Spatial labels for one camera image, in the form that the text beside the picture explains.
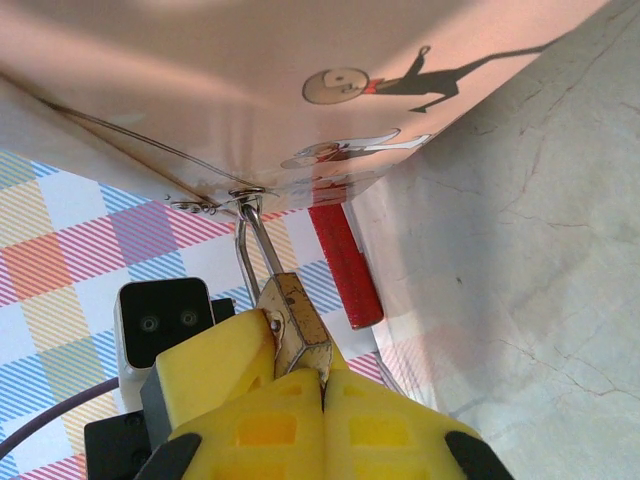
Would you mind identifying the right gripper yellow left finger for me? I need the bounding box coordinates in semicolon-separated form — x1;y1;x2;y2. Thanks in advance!
134;370;326;480

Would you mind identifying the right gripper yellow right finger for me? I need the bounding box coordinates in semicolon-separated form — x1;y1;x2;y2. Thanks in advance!
323;367;516;480

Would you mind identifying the red glitter toy microphone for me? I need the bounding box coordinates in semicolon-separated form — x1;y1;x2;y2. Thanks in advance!
306;201;386;332

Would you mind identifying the small metal clasp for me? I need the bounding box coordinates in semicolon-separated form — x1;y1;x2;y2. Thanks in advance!
167;199;222;216

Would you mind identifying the colourful checked mat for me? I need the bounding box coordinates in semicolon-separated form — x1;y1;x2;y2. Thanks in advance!
0;149;406;480

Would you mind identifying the purple cable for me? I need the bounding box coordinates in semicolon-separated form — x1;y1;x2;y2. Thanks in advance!
0;377;122;459

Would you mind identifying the white and black camera box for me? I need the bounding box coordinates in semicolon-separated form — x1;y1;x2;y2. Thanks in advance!
113;277;217;417

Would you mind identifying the thin metal wire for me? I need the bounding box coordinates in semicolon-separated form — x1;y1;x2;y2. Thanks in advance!
0;69;282;202

